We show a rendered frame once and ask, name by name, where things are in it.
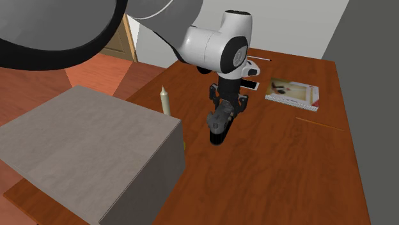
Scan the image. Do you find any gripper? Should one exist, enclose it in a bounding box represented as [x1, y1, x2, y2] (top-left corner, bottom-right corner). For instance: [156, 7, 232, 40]
[208, 74, 249, 118]

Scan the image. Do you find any white phone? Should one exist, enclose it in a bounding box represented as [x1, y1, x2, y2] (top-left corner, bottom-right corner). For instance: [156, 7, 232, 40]
[240, 79, 260, 91]

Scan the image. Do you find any cream candle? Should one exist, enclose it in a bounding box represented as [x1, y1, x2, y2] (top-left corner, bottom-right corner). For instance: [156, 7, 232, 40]
[159, 86, 172, 116]

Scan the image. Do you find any spiral bound picture book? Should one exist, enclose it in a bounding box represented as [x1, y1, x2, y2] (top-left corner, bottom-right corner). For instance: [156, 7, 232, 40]
[264, 77, 320, 113]

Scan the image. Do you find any brown wooden table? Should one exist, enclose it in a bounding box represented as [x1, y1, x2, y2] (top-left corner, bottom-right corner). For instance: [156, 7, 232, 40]
[3, 47, 372, 225]

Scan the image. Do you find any orange pencil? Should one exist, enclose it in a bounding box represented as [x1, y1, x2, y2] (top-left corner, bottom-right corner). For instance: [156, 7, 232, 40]
[294, 116, 345, 132]

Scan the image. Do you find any light wooden door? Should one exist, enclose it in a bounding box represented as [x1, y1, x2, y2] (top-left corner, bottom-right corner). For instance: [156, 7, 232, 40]
[99, 13, 139, 63]

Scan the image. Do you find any grey robot stand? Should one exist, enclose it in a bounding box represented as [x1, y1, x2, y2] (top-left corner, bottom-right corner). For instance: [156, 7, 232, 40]
[0, 84, 187, 225]

